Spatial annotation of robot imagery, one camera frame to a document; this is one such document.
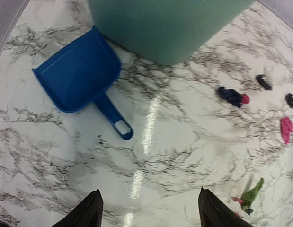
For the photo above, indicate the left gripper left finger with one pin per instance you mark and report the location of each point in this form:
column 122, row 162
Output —
column 88, row 213

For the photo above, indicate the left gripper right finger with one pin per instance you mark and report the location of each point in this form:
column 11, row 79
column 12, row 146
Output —
column 214, row 213

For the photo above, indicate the blue plastic dustpan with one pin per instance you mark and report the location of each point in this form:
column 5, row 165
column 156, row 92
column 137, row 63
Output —
column 80, row 73

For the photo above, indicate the green paper scrap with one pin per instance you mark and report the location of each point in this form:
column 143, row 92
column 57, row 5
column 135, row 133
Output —
column 252, row 193

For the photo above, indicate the pink paper scrap centre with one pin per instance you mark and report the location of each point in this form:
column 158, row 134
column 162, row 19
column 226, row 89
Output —
column 286, row 129

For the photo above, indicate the black and pink paper scrap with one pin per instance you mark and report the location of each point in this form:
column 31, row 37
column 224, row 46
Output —
column 233, row 97

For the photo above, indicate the black paper scrap right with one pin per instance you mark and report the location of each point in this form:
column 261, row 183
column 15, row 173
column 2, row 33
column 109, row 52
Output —
column 289, row 100

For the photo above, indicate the black and white paper scrap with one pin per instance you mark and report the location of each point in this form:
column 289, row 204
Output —
column 263, row 82

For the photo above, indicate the teal plastic waste bin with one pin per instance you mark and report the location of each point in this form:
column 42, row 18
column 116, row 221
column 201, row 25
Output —
column 163, row 31

